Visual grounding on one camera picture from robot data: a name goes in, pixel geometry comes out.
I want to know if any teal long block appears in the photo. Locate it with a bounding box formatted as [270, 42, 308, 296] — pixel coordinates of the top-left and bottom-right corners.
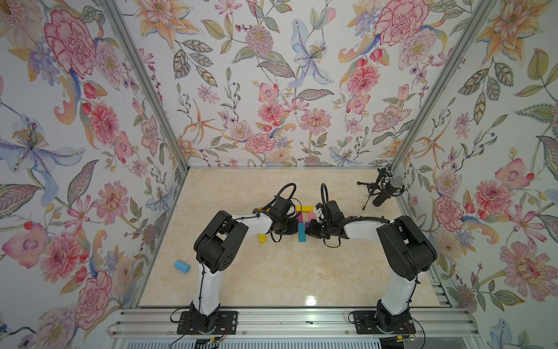
[297, 222, 306, 243]

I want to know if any yellow long block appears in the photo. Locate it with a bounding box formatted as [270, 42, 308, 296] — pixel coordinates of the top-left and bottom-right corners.
[296, 206, 315, 212]

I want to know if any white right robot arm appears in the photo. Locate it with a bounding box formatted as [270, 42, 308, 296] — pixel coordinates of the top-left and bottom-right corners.
[305, 201, 437, 334]

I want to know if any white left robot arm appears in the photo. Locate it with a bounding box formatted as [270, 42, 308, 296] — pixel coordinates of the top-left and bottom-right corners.
[188, 196, 300, 332]

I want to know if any light blue block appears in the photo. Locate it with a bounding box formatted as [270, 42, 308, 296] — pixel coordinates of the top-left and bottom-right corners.
[174, 260, 191, 273]

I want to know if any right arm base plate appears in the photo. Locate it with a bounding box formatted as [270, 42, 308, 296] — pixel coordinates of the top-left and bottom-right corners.
[347, 311, 416, 337]

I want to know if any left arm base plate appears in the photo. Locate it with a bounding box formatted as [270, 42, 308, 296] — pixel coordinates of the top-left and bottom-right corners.
[177, 311, 238, 335]

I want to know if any aluminium frame rail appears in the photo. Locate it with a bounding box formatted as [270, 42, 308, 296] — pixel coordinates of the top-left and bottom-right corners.
[108, 308, 480, 340]

